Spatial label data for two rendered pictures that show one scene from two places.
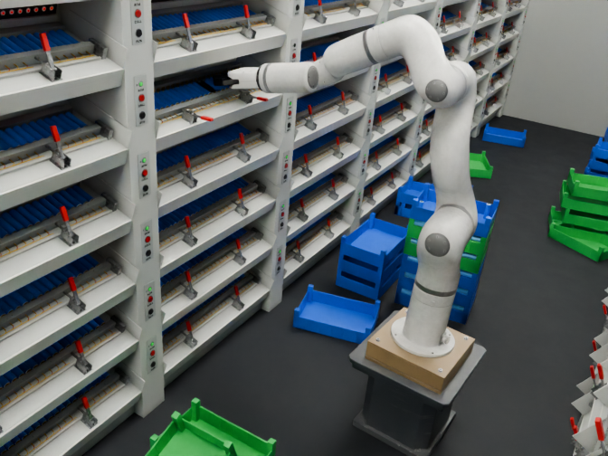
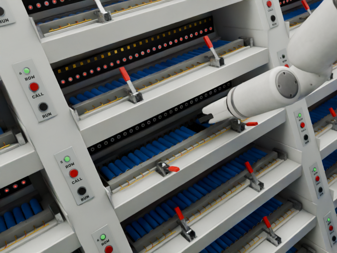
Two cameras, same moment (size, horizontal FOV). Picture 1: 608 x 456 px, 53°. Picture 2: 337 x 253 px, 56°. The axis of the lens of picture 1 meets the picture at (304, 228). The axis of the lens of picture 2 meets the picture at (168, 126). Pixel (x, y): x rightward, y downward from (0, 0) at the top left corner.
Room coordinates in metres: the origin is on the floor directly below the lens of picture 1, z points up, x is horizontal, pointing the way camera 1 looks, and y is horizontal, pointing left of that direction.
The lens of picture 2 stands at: (1.03, -0.14, 1.17)
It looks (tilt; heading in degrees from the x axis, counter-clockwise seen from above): 12 degrees down; 35
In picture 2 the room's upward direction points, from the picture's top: 21 degrees counter-clockwise
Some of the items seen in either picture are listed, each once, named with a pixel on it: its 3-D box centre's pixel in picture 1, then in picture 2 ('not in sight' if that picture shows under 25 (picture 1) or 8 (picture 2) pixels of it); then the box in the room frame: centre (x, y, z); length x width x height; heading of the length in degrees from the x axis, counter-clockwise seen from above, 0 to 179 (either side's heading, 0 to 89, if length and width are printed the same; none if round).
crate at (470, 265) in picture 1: (447, 244); not in sight; (2.20, -0.58, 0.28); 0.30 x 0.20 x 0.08; 68
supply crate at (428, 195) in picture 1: (454, 208); not in sight; (2.20, -0.58, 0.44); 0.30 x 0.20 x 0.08; 68
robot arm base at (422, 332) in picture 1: (428, 311); not in sight; (1.49, -0.38, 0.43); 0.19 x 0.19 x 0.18
